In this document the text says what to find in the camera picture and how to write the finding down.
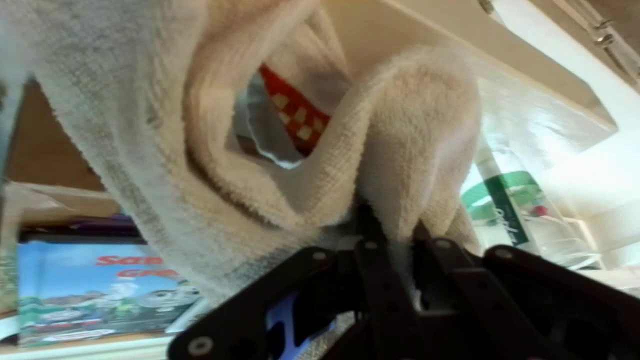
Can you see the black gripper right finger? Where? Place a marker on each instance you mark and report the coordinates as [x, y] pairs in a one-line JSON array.
[[465, 306]]

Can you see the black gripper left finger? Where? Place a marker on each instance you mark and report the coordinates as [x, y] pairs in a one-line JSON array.
[[390, 312]]

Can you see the white terry cloth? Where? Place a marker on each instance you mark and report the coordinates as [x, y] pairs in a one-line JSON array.
[[164, 102]]

